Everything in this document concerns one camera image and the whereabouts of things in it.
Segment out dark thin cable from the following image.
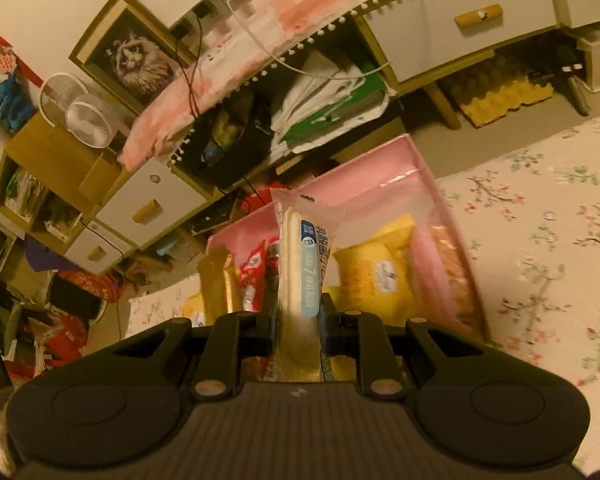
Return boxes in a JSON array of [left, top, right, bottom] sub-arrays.
[[174, 9, 207, 117]]

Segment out white bread roll packet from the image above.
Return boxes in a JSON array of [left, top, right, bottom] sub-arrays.
[[262, 187, 349, 384]]

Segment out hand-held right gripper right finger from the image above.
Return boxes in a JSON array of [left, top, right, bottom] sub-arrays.
[[320, 310, 487, 402]]

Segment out framed cat picture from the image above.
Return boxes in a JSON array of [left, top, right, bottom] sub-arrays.
[[68, 0, 202, 117]]

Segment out floral mat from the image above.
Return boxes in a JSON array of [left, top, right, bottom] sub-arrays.
[[125, 109, 600, 476]]

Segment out wooden bookshelf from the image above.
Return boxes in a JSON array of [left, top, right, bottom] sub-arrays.
[[0, 110, 127, 272]]

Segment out blue plush toy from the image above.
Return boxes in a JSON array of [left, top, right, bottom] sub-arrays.
[[0, 66, 37, 124]]

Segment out gold snack packet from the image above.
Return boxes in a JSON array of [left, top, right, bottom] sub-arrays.
[[196, 246, 244, 327]]

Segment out stack of brown egg trays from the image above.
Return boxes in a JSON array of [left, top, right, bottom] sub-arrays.
[[439, 54, 547, 107]]

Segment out red wall decoration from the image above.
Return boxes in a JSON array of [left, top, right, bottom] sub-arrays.
[[0, 19, 47, 89]]

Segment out small white drawer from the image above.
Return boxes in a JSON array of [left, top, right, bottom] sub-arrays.
[[64, 226, 132, 274]]

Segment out large red snack packet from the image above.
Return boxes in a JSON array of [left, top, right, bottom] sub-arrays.
[[236, 239, 282, 317]]

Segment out red plastic bag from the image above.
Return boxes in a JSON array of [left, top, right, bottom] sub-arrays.
[[9, 309, 89, 377]]

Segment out yellow white snack packet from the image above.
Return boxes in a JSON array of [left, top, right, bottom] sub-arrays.
[[181, 291, 207, 329]]

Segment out pink floral tablecloth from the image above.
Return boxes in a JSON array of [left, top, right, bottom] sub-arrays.
[[119, 0, 462, 172]]

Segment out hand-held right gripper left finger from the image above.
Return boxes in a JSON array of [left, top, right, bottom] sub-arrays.
[[111, 310, 281, 403]]

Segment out wide white drawer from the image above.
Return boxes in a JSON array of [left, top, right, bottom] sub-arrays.
[[357, 0, 559, 84]]

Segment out white desk fan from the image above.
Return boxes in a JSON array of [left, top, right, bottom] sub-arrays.
[[63, 93, 116, 149], [39, 73, 88, 127]]

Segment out red patterned bag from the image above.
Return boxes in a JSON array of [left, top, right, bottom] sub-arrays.
[[54, 269, 124, 305]]

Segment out pile of white green bags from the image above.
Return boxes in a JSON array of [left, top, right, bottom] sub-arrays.
[[269, 50, 392, 154]]

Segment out white cable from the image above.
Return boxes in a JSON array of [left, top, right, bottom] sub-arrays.
[[220, 0, 431, 81]]

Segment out pink cardboard box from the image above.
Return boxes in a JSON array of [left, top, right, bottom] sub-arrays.
[[197, 133, 492, 383]]

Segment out yellow egg tray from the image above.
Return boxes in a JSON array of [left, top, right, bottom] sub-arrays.
[[458, 80, 556, 129]]

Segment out pink snack packet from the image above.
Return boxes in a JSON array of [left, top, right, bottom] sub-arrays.
[[409, 223, 487, 344]]

